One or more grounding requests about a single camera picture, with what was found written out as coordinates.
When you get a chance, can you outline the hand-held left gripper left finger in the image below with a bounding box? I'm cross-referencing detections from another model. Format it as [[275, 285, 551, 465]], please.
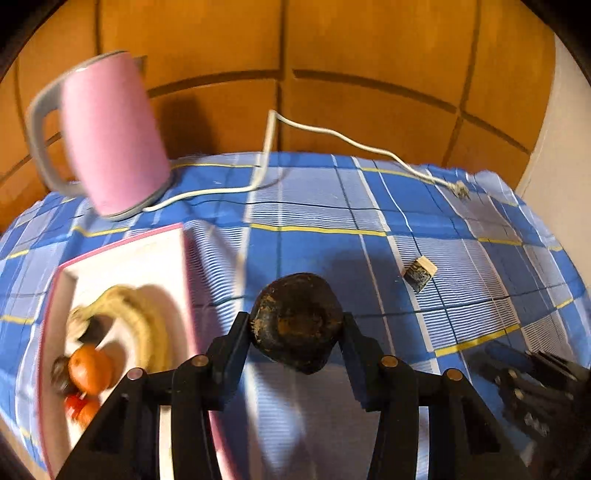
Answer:
[[55, 311, 253, 480]]

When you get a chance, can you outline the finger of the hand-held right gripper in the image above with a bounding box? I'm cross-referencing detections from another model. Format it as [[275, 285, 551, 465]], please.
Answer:
[[466, 353, 515, 398], [484, 343, 539, 372]]

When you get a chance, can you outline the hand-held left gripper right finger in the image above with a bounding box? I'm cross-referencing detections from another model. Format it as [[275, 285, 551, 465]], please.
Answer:
[[341, 313, 525, 480]]

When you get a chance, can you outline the dark brown round fruit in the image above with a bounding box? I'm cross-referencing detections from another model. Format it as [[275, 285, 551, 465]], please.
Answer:
[[249, 273, 345, 374]]

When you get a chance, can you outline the white tray with pink rim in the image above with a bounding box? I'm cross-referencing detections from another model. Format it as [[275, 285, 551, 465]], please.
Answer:
[[37, 223, 241, 480]]

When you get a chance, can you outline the orange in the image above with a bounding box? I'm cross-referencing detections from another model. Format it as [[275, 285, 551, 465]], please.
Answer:
[[68, 346, 114, 396], [76, 398, 103, 428]]

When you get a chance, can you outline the large tan round fruit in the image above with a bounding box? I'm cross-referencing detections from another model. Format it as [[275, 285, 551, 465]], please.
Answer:
[[51, 355, 73, 394]]

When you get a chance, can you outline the bunch of yellow bananas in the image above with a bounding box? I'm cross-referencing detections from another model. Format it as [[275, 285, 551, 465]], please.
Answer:
[[68, 285, 178, 374]]

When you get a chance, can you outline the beige block with dark side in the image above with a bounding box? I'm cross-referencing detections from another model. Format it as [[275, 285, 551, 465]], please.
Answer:
[[404, 257, 438, 293]]

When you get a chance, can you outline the blue plaid tablecloth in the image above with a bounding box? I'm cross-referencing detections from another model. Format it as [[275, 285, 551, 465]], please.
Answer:
[[0, 151, 587, 480]]

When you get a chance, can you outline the pink electric kettle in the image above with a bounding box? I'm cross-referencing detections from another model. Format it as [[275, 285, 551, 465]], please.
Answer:
[[25, 51, 172, 221]]

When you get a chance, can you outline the white power cable with plug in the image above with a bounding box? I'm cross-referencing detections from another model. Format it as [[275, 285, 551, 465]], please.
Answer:
[[142, 110, 472, 213]]

